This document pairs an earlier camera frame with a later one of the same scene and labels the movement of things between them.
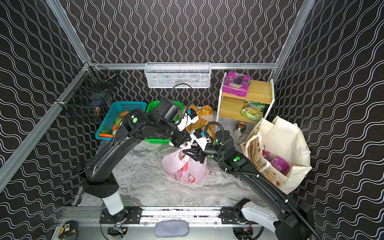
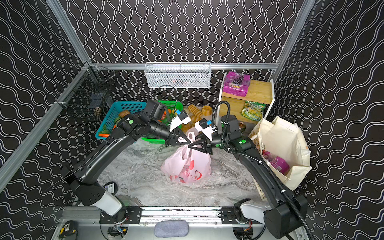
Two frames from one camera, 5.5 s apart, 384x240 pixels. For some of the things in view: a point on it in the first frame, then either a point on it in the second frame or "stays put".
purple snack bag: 278,162 stays put
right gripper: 201,153 -> 208,144
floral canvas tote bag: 277,150 stays put
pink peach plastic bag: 183,167 stays put
